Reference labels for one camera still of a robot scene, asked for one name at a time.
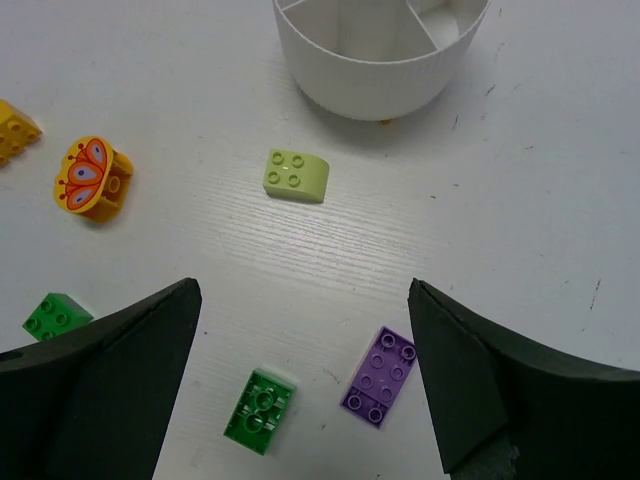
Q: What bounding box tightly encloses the pale green curved lego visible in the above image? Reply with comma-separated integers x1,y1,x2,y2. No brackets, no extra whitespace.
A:
263,149,330,204

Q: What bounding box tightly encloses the white round divided container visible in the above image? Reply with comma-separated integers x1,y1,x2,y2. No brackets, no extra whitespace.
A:
273,0,489,121

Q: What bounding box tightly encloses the green square lego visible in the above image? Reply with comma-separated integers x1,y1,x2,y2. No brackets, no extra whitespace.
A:
22,293,93,341

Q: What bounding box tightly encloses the purple flat lego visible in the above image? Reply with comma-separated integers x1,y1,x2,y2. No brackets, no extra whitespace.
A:
340,326,417,429

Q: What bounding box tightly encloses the yellow lego brick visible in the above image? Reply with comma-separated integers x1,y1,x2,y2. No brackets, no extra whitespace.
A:
0,99,42,167

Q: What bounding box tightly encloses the green upside-down lego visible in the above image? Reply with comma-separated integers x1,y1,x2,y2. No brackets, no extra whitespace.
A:
224,369,296,455

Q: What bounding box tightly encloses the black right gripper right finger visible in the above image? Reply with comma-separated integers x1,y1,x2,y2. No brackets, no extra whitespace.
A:
408,279,639,479

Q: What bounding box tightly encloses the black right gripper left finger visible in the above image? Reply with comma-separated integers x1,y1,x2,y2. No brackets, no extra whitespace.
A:
1,278,202,479

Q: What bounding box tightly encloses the yellow butterfly lego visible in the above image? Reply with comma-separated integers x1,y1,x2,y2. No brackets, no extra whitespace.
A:
53,136,134,224

